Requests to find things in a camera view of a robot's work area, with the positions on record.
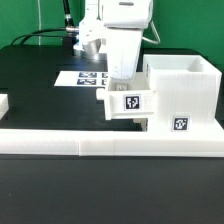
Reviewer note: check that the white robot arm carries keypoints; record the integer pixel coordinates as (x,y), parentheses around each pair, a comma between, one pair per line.
(122,14)

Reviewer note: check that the white front drawer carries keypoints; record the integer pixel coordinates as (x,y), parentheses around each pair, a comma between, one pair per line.
(143,122)

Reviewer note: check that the white L-shaped border fence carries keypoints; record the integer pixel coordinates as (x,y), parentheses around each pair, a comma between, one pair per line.
(72,123)

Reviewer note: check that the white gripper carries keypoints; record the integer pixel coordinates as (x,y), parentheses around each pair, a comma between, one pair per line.
(123,48)

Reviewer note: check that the black connector box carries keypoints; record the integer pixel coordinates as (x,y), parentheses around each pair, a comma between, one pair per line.
(69,42)

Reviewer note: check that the white drawer cabinet box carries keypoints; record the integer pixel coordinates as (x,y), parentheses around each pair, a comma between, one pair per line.
(186,87)

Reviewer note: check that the fiducial marker sheet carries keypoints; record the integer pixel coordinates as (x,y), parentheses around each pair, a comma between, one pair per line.
(81,79)

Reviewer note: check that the white drawer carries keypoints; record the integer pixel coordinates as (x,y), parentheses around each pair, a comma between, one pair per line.
(128,101)
(143,122)

